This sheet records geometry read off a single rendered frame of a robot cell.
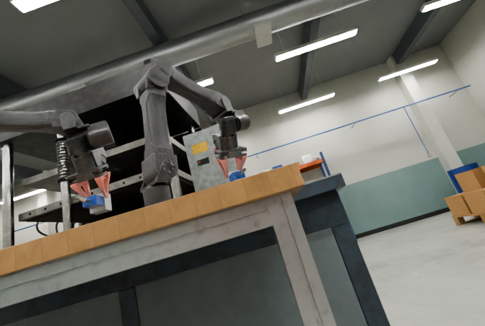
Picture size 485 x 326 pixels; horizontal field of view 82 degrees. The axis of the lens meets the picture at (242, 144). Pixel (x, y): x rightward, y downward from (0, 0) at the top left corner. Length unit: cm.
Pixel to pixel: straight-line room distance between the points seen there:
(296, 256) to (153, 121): 48
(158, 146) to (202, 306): 45
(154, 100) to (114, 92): 135
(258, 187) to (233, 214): 6
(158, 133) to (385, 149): 778
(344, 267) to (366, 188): 712
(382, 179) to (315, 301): 764
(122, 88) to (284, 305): 170
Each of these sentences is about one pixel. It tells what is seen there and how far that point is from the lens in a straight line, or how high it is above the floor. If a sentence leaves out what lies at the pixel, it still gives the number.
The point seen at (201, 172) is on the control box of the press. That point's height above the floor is 118.
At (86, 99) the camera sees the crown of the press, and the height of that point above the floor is 189.
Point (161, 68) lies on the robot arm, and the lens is 85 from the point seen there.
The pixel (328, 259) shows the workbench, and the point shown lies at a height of 60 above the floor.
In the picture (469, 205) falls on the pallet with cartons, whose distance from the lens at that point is 544.
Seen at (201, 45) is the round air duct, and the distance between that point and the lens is 461.
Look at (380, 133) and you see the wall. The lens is 840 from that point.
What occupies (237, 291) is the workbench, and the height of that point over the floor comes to 58.
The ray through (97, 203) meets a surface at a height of 92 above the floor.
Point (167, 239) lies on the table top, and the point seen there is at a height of 74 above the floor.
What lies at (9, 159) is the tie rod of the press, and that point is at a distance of 255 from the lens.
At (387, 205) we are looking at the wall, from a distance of 802.
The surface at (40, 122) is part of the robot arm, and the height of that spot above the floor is 118.
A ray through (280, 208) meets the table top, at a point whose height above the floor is 74.
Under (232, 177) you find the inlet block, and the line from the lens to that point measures 95.
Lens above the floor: 70
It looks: 19 degrees up
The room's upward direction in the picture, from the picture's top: 17 degrees counter-clockwise
